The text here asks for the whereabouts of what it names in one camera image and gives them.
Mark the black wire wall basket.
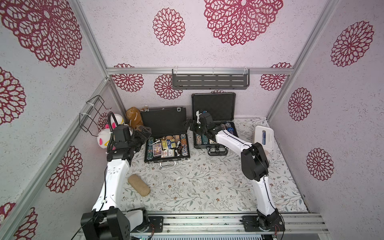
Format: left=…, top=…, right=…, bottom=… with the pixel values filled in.
left=78, top=95, right=112, bottom=137

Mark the white tissue box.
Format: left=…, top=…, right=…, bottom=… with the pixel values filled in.
left=253, top=126, right=275, bottom=155

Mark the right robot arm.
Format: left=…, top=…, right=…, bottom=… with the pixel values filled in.
left=186, top=112, right=286, bottom=233

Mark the pink white plush doll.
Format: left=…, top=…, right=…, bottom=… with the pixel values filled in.
left=97, top=129, right=112, bottom=149
left=110, top=114, right=125, bottom=129

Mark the grey poker case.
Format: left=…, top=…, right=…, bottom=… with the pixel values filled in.
left=192, top=91, right=238, bottom=157

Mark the lower pink white plush doll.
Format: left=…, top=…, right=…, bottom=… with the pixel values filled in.
left=97, top=129, right=112, bottom=149

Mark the upper pink white plush doll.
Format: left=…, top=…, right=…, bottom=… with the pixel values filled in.
left=110, top=114, right=125, bottom=129

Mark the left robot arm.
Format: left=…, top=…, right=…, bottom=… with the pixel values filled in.
left=81, top=125, right=152, bottom=240

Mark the grey metal wall shelf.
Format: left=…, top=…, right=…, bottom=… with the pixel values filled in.
left=171, top=69, right=250, bottom=90

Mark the black poker case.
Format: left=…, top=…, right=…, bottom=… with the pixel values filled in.
left=141, top=107, right=191, bottom=167

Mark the brown teddy bear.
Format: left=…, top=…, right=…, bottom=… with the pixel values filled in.
left=126, top=107, right=143, bottom=130

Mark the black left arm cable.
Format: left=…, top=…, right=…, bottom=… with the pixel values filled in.
left=70, top=111, right=119, bottom=240

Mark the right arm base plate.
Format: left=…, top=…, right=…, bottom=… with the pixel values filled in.
left=240, top=215, right=286, bottom=233

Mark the floral table mat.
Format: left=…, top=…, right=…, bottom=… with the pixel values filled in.
left=119, top=118, right=308, bottom=213

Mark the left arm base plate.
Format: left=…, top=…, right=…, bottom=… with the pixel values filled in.
left=140, top=216, right=164, bottom=233

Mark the aluminium mounting rail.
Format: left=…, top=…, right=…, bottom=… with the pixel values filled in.
left=149, top=212, right=329, bottom=236

